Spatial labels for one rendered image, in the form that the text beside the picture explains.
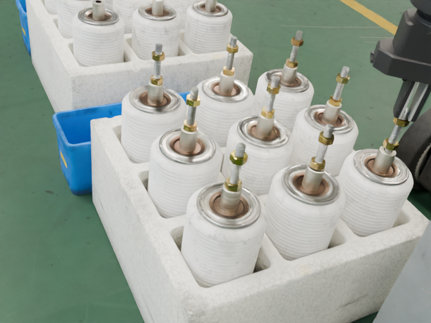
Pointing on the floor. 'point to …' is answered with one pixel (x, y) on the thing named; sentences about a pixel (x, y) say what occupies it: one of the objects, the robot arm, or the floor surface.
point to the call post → (411, 288)
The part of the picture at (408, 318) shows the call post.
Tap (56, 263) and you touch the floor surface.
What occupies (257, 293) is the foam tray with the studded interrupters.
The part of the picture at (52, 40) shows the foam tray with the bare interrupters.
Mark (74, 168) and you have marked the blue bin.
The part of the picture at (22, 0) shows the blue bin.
